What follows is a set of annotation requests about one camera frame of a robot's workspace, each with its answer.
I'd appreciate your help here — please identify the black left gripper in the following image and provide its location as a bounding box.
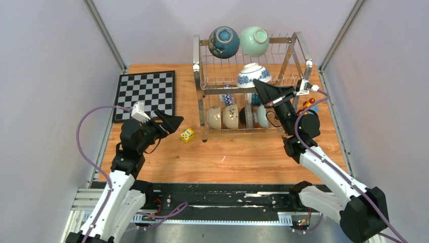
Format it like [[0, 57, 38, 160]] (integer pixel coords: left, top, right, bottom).
[[137, 109, 183, 154]]

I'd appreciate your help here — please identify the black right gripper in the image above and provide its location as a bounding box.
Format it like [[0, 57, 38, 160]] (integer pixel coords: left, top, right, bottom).
[[252, 80, 297, 136]]

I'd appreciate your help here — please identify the pale green striped bowl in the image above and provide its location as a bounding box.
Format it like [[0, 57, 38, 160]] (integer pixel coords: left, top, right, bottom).
[[253, 105, 270, 128]]

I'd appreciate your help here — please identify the white blue floral bowl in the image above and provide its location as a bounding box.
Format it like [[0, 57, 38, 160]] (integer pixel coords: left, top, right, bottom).
[[237, 63, 272, 88]]

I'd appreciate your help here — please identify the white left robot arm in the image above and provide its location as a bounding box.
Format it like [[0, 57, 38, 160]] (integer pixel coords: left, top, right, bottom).
[[65, 108, 184, 242]]

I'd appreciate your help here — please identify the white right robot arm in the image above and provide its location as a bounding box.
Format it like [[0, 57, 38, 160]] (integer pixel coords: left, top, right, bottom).
[[252, 79, 390, 242]]

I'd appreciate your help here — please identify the steel two-tier dish rack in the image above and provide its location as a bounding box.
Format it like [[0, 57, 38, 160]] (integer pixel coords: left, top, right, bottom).
[[192, 31, 313, 143]]

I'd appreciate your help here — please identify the yellow green toy block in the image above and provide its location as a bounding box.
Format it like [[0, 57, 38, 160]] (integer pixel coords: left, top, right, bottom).
[[179, 128, 195, 143]]

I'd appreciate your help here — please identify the teal white striped bowl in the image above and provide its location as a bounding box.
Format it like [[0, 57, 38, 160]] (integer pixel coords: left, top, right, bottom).
[[244, 93, 261, 106]]

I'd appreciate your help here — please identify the orange blue toy car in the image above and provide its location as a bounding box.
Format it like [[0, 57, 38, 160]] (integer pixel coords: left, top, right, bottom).
[[297, 98, 319, 116]]

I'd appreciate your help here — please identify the dark patterned rim bowl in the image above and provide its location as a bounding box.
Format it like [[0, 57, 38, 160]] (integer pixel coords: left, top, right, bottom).
[[239, 104, 255, 129]]

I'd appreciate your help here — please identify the black white chessboard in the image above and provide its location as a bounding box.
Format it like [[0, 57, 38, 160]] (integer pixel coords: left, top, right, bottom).
[[114, 70, 176, 118]]

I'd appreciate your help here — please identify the plain cream bowl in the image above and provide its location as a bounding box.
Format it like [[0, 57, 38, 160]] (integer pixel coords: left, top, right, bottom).
[[206, 105, 222, 130]]

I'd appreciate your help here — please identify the cream bowl green leaf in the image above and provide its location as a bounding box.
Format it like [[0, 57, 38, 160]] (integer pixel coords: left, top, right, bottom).
[[223, 104, 239, 130]]

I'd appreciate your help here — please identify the mint green glazed bowl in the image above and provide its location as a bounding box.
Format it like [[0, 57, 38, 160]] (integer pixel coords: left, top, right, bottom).
[[240, 26, 269, 58]]

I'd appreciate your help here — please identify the dark blue glazed bowl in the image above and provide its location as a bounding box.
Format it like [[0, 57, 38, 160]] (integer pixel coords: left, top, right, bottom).
[[207, 26, 240, 59]]

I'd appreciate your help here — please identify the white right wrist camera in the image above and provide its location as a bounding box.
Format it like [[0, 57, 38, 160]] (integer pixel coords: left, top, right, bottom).
[[295, 79, 320, 96]]

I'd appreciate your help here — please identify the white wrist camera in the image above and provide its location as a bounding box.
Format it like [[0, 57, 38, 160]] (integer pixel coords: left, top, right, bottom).
[[295, 79, 320, 96], [131, 101, 151, 124]]

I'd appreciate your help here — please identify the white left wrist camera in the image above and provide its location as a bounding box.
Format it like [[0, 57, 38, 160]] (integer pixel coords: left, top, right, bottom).
[[131, 101, 151, 124]]

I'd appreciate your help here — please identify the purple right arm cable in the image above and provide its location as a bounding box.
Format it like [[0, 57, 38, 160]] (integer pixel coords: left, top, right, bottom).
[[291, 88, 410, 243]]

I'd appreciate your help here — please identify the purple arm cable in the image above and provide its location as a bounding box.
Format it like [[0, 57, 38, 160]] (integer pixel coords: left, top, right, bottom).
[[76, 105, 188, 243], [291, 88, 410, 243]]

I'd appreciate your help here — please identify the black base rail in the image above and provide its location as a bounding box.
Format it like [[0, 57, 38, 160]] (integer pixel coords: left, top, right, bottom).
[[90, 181, 312, 222]]

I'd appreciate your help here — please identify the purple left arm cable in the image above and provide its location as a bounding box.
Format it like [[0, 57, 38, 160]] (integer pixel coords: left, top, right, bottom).
[[76, 105, 188, 243]]

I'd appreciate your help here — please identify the aluminium right frame post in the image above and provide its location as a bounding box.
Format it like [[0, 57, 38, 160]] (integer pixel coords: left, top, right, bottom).
[[319, 0, 366, 72]]

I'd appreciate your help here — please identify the aluminium frame post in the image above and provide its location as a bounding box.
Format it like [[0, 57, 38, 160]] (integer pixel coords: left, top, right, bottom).
[[83, 0, 127, 74], [319, 0, 366, 72]]

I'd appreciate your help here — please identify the aluminium left frame post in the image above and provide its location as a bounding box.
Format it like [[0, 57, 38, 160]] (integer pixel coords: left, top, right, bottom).
[[83, 0, 127, 74]]

